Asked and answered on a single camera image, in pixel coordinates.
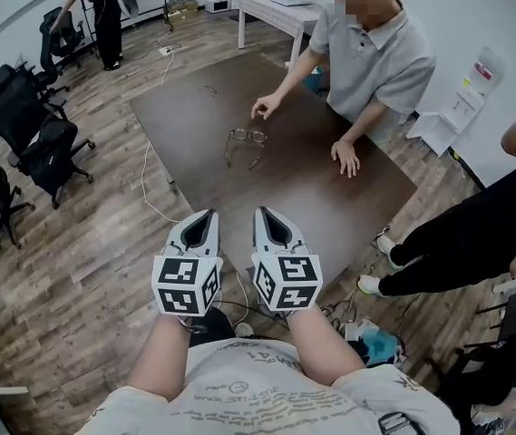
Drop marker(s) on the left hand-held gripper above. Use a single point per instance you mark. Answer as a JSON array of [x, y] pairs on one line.
[[185, 283]]

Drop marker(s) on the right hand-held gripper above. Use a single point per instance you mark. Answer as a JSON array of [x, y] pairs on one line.
[[291, 281]]

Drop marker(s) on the dark-framed eyeglasses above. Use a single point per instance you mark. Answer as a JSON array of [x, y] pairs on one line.
[[239, 134]]

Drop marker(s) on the person's left forearm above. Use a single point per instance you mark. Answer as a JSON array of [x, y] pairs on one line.
[[160, 360]]

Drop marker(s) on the person's right forearm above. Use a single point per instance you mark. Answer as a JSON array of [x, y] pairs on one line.
[[323, 347]]

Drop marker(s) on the white table leg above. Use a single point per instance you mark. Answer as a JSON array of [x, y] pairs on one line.
[[170, 172]]

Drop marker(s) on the person's white shoe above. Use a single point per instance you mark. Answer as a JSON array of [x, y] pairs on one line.
[[244, 330]]

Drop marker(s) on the white bag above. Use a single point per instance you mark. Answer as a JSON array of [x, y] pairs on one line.
[[366, 333]]

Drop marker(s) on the blue crumpled cloth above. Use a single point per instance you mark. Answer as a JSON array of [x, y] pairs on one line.
[[380, 343]]

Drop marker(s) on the person's white printed t-shirt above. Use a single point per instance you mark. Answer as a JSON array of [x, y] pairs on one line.
[[262, 392]]

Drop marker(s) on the white power strip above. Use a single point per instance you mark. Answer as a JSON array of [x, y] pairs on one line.
[[165, 51]]

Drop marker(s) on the white table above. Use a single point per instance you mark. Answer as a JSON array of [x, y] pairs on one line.
[[280, 14]]

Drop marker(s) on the flat cardboard boxes stack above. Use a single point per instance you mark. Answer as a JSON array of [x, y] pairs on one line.
[[182, 9]]

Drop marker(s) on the white water dispenser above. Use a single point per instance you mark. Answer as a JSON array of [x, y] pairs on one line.
[[466, 102]]

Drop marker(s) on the small white appliance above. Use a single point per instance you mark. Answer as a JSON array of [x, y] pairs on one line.
[[218, 6]]

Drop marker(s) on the white desk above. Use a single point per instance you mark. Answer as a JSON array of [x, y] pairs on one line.
[[511, 286]]

